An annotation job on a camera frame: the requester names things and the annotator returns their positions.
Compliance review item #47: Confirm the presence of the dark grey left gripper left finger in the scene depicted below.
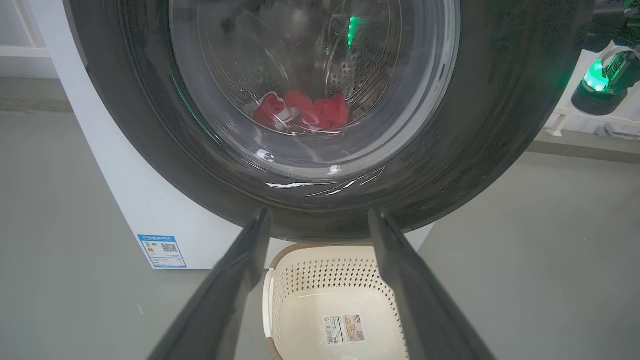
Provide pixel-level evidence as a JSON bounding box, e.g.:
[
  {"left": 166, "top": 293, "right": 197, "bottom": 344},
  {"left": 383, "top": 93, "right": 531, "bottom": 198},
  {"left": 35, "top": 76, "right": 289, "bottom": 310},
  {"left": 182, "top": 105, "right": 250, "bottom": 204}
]
[{"left": 147, "top": 208, "right": 273, "bottom": 360}]

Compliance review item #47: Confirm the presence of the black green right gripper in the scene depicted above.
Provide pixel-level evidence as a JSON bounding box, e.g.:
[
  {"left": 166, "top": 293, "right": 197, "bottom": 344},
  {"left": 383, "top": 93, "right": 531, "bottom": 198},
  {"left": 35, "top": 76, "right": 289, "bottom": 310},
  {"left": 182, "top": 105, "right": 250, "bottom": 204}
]
[{"left": 582, "top": 0, "right": 640, "bottom": 93}]

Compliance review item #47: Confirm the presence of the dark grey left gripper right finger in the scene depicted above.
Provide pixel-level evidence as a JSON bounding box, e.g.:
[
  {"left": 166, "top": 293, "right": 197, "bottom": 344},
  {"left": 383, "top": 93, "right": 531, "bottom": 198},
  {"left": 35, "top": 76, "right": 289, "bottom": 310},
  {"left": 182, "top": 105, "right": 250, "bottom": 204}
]
[{"left": 368, "top": 208, "right": 496, "bottom": 360}]

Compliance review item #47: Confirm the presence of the black washing machine door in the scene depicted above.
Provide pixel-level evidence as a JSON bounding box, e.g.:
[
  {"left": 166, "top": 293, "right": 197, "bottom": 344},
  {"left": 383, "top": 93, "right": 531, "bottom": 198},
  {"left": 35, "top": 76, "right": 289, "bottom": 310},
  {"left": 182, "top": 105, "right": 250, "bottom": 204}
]
[{"left": 62, "top": 0, "right": 596, "bottom": 243}]

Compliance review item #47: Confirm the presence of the white cloth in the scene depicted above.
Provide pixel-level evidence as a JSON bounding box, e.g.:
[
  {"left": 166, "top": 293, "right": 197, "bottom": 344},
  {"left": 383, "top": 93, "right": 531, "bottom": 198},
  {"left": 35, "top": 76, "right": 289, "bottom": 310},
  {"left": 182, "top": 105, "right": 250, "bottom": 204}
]
[{"left": 252, "top": 92, "right": 301, "bottom": 132}]

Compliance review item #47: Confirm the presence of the red cloth garment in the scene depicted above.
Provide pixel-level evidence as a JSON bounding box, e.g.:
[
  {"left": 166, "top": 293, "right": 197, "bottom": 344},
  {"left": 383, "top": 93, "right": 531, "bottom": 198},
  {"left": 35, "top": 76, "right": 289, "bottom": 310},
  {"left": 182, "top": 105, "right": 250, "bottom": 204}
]
[{"left": 285, "top": 90, "right": 351, "bottom": 133}]

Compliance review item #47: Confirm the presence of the white basket label sticker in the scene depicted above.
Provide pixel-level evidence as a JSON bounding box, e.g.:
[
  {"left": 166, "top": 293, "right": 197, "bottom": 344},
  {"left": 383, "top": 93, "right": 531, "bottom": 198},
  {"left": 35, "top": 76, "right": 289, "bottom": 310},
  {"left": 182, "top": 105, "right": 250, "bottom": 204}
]
[{"left": 322, "top": 314, "right": 366, "bottom": 346}]

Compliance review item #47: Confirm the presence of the cream plastic laundry basket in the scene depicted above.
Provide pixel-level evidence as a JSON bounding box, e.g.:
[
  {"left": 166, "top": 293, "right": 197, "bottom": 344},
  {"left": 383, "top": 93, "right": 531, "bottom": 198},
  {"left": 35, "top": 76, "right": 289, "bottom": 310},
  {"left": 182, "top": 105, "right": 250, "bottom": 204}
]
[{"left": 262, "top": 244, "right": 411, "bottom": 360}]

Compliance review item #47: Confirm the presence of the steel washing machine drum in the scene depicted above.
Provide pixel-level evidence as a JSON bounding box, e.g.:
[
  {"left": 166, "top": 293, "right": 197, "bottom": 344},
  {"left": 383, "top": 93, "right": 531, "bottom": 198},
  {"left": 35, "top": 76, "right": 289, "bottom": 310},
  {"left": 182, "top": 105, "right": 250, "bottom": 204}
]
[{"left": 200, "top": 0, "right": 401, "bottom": 136}]

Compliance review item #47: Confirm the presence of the blue energy label sticker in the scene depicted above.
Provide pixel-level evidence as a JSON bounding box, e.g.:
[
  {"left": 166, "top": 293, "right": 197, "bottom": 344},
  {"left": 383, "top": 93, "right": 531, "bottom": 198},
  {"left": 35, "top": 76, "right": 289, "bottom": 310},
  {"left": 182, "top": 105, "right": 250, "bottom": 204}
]
[{"left": 137, "top": 234, "right": 187, "bottom": 269}]

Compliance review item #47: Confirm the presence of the white metal rack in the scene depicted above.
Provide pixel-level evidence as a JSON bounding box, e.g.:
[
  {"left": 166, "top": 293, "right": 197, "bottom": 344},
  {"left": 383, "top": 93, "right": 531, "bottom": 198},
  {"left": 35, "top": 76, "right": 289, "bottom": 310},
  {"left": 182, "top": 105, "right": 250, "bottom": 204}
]
[{"left": 545, "top": 100, "right": 640, "bottom": 138}]

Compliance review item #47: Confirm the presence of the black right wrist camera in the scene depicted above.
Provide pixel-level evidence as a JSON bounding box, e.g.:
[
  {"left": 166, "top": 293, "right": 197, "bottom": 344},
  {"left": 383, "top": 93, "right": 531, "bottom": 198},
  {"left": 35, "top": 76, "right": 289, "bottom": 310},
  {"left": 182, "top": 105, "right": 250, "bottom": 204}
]
[{"left": 571, "top": 80, "right": 628, "bottom": 116}]

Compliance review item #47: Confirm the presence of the white frame panel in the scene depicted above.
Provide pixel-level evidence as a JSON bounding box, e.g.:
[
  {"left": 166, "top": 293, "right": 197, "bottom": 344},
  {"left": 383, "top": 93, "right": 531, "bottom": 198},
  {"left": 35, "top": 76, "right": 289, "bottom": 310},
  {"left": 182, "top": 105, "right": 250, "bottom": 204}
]
[{"left": 0, "top": 0, "right": 51, "bottom": 58}]

